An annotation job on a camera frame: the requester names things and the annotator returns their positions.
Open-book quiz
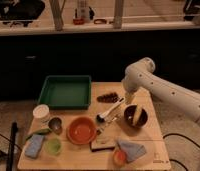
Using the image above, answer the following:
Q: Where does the black bag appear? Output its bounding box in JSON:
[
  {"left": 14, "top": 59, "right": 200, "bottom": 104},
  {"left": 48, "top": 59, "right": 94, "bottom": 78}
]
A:
[{"left": 0, "top": 0, "right": 45, "bottom": 27}]

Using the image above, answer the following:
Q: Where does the yellow corn cob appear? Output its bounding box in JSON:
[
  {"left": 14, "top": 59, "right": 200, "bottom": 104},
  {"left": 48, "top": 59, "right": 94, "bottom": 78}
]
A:
[{"left": 132, "top": 105, "right": 143, "bottom": 126}]

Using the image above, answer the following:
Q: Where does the small metal cup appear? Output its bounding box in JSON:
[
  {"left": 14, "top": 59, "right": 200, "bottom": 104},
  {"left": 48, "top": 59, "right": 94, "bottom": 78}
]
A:
[{"left": 48, "top": 117, "right": 62, "bottom": 135}]

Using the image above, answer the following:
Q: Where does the dark brown bowl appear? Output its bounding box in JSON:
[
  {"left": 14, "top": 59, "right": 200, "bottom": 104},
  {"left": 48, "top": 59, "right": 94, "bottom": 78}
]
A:
[{"left": 124, "top": 105, "right": 148, "bottom": 128}]

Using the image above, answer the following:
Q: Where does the black pole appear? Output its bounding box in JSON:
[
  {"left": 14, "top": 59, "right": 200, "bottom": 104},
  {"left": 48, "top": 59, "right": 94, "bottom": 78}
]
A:
[{"left": 6, "top": 122, "right": 18, "bottom": 171}]

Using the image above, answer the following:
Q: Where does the black cable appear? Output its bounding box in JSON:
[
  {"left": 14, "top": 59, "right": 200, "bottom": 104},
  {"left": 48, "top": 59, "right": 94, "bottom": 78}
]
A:
[{"left": 162, "top": 132, "right": 200, "bottom": 171}]

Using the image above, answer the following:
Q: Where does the small green cup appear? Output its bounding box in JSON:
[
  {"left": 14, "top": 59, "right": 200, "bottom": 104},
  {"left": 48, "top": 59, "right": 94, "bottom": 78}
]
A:
[{"left": 45, "top": 138, "right": 61, "bottom": 155}]

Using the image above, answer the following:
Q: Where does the orange ring object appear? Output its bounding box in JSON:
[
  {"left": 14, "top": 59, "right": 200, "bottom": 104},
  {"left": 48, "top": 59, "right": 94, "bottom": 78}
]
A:
[{"left": 94, "top": 19, "right": 107, "bottom": 24}]

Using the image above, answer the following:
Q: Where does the metal fork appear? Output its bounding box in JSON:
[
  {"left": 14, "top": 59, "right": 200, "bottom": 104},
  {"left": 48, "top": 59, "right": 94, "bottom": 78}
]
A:
[{"left": 97, "top": 116, "right": 119, "bottom": 135}]

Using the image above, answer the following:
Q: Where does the white round container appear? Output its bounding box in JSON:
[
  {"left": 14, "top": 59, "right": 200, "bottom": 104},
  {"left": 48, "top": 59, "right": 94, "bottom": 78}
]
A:
[{"left": 33, "top": 104, "right": 50, "bottom": 123}]

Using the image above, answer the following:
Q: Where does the green plastic tray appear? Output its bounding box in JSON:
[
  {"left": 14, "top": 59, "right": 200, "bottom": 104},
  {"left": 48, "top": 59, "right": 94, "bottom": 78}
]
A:
[{"left": 38, "top": 75, "right": 91, "bottom": 110}]

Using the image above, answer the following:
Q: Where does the blue sponge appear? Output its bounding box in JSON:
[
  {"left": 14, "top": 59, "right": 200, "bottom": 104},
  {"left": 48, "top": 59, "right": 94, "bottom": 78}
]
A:
[{"left": 25, "top": 134, "right": 44, "bottom": 159}]

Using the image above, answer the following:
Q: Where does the orange bowl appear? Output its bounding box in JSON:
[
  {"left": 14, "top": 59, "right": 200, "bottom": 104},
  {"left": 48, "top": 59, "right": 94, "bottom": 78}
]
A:
[{"left": 66, "top": 117, "right": 97, "bottom": 145}]

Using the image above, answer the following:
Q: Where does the white bottle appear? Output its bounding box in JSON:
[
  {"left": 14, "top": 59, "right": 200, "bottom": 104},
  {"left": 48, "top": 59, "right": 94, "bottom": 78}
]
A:
[{"left": 76, "top": 0, "right": 95, "bottom": 23}]

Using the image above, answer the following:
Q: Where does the blue-grey cloth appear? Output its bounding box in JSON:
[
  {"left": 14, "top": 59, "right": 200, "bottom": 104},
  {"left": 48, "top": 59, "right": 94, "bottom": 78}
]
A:
[{"left": 117, "top": 139, "right": 147, "bottom": 163}]

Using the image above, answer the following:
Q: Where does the dark rectangular block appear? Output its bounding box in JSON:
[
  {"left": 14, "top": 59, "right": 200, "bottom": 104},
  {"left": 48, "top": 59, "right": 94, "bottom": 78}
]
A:
[{"left": 90, "top": 137, "right": 115, "bottom": 152}]

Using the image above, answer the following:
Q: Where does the small orange plate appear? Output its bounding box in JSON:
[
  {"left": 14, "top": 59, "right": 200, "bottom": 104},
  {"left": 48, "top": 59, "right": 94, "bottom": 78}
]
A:
[{"left": 113, "top": 149, "right": 126, "bottom": 166}]

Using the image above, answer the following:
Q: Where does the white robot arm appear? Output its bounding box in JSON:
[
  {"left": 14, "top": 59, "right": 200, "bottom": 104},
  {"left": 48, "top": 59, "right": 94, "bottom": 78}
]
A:
[{"left": 122, "top": 57, "right": 200, "bottom": 126}]

